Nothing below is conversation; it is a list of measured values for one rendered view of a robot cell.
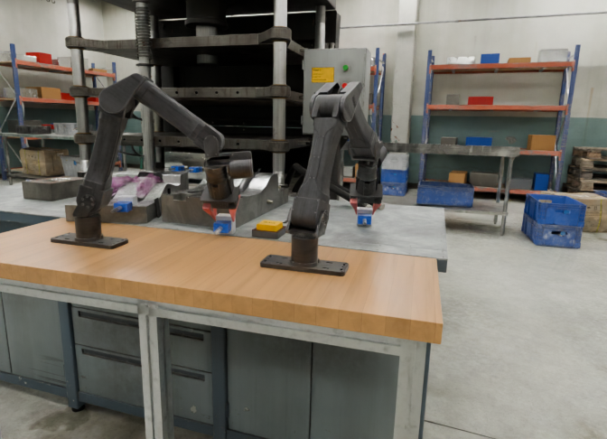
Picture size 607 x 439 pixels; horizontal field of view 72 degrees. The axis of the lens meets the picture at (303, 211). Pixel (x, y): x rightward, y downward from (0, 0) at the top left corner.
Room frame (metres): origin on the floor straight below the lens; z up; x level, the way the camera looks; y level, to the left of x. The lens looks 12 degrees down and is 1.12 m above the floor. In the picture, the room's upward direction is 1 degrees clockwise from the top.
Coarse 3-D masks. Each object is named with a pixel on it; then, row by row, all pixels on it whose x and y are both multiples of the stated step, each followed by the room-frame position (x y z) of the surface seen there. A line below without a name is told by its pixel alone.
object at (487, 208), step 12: (384, 144) 4.64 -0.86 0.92; (396, 144) 4.61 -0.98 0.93; (408, 144) 4.57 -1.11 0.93; (420, 144) 4.53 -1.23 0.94; (504, 156) 4.86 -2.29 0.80; (516, 156) 4.26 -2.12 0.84; (408, 204) 4.70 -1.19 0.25; (420, 204) 4.71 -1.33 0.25; (480, 204) 4.76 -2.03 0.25; (492, 204) 4.76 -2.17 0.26; (504, 204) 4.32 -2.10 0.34; (504, 216) 4.31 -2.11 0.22; (504, 228) 4.32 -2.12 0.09
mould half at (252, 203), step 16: (256, 176) 1.56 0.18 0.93; (272, 176) 1.56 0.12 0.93; (176, 192) 1.37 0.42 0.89; (240, 192) 1.44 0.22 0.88; (256, 192) 1.45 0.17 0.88; (272, 192) 1.56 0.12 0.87; (176, 208) 1.32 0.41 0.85; (192, 208) 1.30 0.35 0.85; (240, 208) 1.30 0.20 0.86; (256, 208) 1.42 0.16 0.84; (272, 208) 1.56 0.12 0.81; (192, 224) 1.30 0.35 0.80; (208, 224) 1.28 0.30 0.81; (240, 224) 1.30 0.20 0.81
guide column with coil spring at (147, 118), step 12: (144, 12) 2.25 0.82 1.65; (144, 24) 2.25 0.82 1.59; (144, 36) 2.25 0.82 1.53; (144, 48) 2.25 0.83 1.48; (144, 60) 2.25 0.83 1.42; (144, 72) 2.25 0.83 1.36; (144, 108) 2.25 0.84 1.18; (144, 120) 2.25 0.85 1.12; (144, 132) 2.25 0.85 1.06; (144, 144) 2.26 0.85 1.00
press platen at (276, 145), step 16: (80, 144) 2.34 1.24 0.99; (128, 144) 2.34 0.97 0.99; (160, 144) 2.28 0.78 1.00; (176, 144) 2.25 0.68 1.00; (192, 144) 2.22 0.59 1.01; (240, 144) 2.14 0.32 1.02; (256, 144) 2.11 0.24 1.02; (272, 144) 1.99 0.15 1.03; (288, 144) 2.02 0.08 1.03; (304, 144) 2.41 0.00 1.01
